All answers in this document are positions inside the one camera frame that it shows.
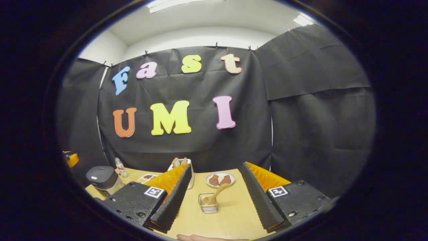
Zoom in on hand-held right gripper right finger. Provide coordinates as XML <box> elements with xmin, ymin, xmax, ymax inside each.
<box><xmin>238</xmin><ymin>161</ymin><xmax>335</xmax><ymax>234</ymax></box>

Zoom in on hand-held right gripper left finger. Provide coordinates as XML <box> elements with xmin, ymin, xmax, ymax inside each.
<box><xmin>95</xmin><ymin>163</ymin><xmax>195</xmax><ymax>234</ymax></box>

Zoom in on grey rice cooker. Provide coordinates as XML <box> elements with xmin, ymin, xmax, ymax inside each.
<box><xmin>86</xmin><ymin>166</ymin><xmax>125</xmax><ymax>196</ymax></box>

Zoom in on metal wire chopstick holder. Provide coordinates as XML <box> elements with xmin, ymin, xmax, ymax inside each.
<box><xmin>198</xmin><ymin>192</ymin><xmax>219</xmax><ymax>214</ymax></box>

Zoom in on wooden spoon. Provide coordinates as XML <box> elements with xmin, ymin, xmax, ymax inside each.
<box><xmin>203</xmin><ymin>183</ymin><xmax>231</xmax><ymax>205</ymax></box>

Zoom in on white toaster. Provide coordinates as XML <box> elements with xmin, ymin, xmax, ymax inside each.
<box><xmin>167</xmin><ymin>158</ymin><xmax>195</xmax><ymax>189</ymax></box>

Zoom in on small clear bottle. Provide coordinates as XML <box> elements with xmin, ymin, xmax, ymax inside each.
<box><xmin>115</xmin><ymin>158</ymin><xmax>128</xmax><ymax>178</ymax></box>

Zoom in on white round plate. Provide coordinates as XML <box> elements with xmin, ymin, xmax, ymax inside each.
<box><xmin>205</xmin><ymin>171</ymin><xmax>236</xmax><ymax>188</ymax></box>

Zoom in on black backdrop cloth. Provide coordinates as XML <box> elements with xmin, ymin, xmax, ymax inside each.
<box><xmin>57</xmin><ymin>23</ymin><xmax>377</xmax><ymax>201</ymax></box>

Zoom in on small ceiling light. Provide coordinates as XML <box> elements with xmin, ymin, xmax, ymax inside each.
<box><xmin>294</xmin><ymin>15</ymin><xmax>315</xmax><ymax>26</ymax></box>

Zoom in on long ceiling light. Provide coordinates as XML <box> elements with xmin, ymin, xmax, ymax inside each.
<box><xmin>147</xmin><ymin>0</ymin><xmax>228</xmax><ymax>13</ymax></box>

